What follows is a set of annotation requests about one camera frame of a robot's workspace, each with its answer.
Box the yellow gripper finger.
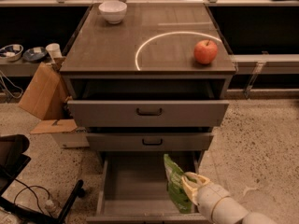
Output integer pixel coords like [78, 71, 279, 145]
[185, 172, 210, 186]
[181, 176, 198, 204]

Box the green rice chip bag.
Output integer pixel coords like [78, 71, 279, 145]
[164, 154, 193, 214]

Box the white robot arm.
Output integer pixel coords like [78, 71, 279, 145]
[181, 172, 277, 224]

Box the grey bottom drawer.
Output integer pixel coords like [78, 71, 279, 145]
[87, 152, 210, 224]

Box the grey drawer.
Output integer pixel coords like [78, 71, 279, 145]
[86, 133, 213, 151]
[87, 152, 210, 224]
[68, 100, 229, 127]

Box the grey drawer cabinet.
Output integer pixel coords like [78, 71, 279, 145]
[59, 2, 237, 224]

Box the grey middle drawer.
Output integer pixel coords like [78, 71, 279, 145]
[86, 133, 213, 151]

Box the grey top drawer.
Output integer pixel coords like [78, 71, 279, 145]
[68, 100, 229, 127]

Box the red apple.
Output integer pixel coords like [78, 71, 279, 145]
[193, 40, 218, 64]

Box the brown cardboard box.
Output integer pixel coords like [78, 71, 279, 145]
[19, 63, 89, 148]

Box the black chair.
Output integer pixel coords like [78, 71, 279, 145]
[0, 134, 85, 224]

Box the white ceramic bowl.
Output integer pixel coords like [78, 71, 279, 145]
[98, 1, 127, 24]

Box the white paper cup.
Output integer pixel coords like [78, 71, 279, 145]
[46, 43, 62, 59]

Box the dark blue small bowl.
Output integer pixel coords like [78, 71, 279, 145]
[22, 47, 48, 63]

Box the low grey shelf left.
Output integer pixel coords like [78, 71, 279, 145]
[0, 57, 65, 77]

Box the blue patterned bowl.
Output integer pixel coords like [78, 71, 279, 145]
[0, 44, 23, 62]

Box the black cable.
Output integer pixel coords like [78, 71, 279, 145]
[0, 168, 54, 217]

